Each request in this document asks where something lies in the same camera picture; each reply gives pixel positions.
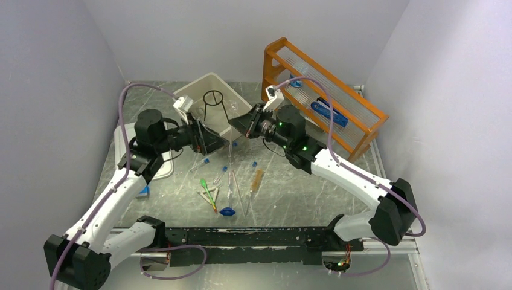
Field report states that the orange wooden shelf rack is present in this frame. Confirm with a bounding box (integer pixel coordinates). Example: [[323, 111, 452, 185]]
[[262, 37, 389, 161]]

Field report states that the black wire tripod stand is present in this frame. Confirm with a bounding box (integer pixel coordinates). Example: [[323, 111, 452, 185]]
[[202, 89, 229, 121]]

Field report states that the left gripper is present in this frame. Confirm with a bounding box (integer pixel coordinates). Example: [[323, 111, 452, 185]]
[[155, 112, 229, 155]]

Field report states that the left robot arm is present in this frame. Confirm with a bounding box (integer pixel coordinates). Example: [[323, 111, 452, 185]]
[[43, 109, 228, 289]]

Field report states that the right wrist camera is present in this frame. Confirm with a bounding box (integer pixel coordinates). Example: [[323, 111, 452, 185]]
[[263, 85, 284, 112]]

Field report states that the white bin lid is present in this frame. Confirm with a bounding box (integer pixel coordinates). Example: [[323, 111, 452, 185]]
[[114, 122, 174, 182]]

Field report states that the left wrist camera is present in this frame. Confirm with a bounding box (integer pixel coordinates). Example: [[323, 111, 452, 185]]
[[173, 95, 194, 124]]

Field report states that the beige plastic bin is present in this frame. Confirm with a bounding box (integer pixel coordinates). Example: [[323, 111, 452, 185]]
[[174, 72, 252, 141]]

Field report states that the blue white container on shelf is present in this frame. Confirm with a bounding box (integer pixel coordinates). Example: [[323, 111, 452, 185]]
[[289, 74, 303, 88]]

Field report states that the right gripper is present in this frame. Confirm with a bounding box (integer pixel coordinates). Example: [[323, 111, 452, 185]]
[[228, 103, 290, 150]]

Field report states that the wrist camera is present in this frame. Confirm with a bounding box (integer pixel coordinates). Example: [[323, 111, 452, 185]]
[[263, 85, 284, 112], [173, 95, 194, 124]]

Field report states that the green plastic spoon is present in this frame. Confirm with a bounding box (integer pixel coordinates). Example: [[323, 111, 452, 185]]
[[200, 178, 217, 213]]

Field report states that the blue stapler on shelf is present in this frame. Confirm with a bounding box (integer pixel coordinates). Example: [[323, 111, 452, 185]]
[[310, 97, 348, 127]]

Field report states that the glass stirring rod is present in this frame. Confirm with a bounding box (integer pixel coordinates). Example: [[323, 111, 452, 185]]
[[231, 170, 246, 217]]

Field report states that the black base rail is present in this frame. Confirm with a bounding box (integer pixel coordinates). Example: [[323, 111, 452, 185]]
[[150, 226, 363, 267]]

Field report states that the brown test tube brush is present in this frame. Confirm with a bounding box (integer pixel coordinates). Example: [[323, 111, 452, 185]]
[[250, 169, 264, 192]]

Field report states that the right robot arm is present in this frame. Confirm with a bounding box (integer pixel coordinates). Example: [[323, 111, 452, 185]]
[[228, 103, 418, 250]]

